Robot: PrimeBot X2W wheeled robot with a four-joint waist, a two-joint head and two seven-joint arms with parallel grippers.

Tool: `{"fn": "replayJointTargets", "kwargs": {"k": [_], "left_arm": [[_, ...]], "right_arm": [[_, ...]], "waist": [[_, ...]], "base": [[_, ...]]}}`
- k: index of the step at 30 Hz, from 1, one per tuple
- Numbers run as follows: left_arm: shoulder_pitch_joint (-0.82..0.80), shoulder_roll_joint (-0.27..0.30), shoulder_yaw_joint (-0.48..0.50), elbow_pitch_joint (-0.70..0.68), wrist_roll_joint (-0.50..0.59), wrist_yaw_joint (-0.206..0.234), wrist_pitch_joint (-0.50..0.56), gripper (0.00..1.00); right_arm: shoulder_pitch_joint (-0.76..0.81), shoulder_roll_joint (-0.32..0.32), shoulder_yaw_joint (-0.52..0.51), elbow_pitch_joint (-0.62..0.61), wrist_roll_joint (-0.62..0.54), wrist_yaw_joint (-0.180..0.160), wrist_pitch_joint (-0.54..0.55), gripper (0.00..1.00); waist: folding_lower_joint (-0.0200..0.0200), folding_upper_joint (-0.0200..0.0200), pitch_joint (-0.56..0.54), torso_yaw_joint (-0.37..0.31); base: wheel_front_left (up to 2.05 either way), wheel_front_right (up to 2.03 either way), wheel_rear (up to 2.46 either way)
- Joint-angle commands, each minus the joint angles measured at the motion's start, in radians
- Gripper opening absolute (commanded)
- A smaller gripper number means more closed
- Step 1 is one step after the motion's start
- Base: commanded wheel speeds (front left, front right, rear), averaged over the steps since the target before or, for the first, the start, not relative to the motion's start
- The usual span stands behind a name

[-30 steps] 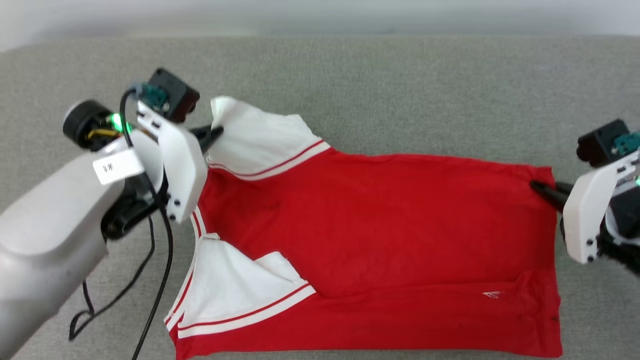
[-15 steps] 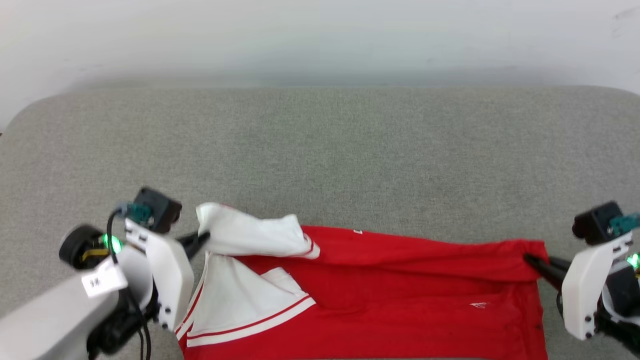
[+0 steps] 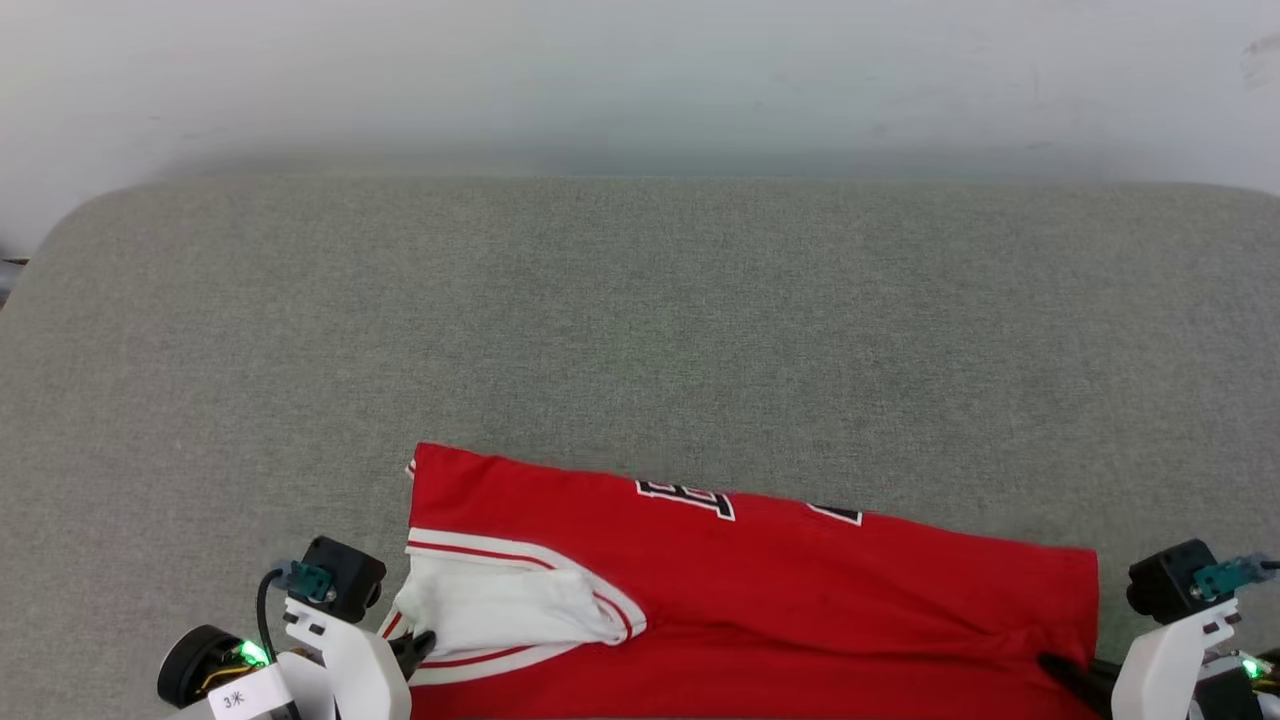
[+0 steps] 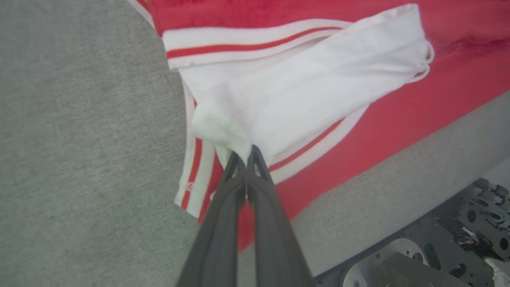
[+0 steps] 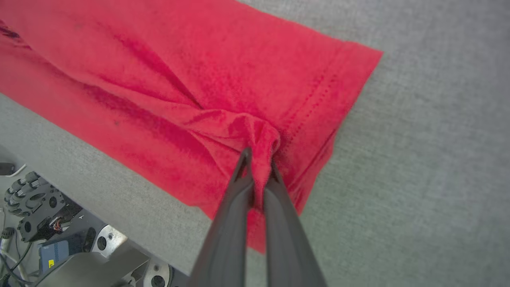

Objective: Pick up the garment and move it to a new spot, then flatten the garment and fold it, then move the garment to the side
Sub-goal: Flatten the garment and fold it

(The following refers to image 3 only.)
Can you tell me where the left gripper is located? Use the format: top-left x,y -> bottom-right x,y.
157,625 -> 437,713

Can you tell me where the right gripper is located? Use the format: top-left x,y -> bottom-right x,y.
1040,648 -> 1280,720

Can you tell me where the red white basketball jersey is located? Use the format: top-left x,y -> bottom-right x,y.
378,442 -> 1101,720

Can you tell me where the teal plug left camera cable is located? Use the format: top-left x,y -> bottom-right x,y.
257,562 -> 333,661

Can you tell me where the teal plug camera cable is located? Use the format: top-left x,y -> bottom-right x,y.
257,562 -> 333,661
1190,556 -> 1280,593

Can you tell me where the teal plug right camera cable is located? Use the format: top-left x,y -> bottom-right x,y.
1190,556 -> 1280,593

